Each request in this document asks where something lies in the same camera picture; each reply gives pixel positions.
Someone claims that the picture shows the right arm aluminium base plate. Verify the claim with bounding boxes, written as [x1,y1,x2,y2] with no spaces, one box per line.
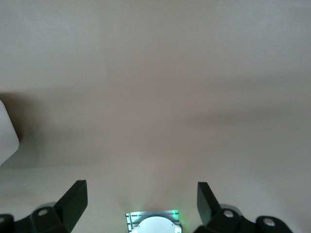
[125,208,182,233]

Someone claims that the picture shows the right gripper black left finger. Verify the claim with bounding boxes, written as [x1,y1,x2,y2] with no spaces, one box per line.
[0,180,88,233]

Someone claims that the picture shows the pink plastic box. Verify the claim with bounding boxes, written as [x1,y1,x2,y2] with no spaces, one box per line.
[0,99,20,166]

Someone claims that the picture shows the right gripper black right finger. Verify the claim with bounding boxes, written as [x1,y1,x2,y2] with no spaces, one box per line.
[194,181,298,233]

